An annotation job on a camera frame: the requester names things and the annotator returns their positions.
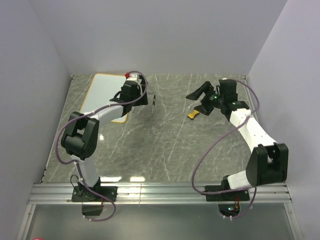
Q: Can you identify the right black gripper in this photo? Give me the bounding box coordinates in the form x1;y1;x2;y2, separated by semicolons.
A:
185;81;225;117

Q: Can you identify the yellow whiteboard eraser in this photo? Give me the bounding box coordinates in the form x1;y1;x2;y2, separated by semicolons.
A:
187;110;200;120

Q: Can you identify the wire whiteboard stand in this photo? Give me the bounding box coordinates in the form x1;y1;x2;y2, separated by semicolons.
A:
139;93;156;114

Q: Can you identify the yellow framed whiteboard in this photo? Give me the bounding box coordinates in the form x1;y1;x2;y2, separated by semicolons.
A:
79;73;126;113

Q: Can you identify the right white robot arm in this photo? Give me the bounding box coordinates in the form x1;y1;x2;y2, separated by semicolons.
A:
186;79;289;200

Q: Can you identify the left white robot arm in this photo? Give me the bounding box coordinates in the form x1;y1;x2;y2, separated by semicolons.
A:
55;75;148;201

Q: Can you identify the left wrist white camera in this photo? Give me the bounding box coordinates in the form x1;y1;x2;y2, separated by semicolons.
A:
124;72;140;83

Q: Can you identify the aluminium right side rail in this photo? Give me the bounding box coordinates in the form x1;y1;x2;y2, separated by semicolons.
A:
241;74;280;182

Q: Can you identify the aluminium rail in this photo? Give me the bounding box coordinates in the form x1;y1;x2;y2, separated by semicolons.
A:
241;74;280;182
27;182;292;205

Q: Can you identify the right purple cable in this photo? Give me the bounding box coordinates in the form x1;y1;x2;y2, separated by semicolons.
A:
191;79;261;222

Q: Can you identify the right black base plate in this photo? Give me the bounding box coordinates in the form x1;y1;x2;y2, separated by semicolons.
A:
201;185;250;202

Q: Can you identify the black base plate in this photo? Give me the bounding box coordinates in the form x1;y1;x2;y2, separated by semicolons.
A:
201;185;250;202
71;186;118;203

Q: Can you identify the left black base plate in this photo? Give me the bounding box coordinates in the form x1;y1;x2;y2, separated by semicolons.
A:
71;186;118;203

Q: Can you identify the aluminium front rail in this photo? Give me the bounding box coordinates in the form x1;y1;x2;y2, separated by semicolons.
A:
27;182;292;205

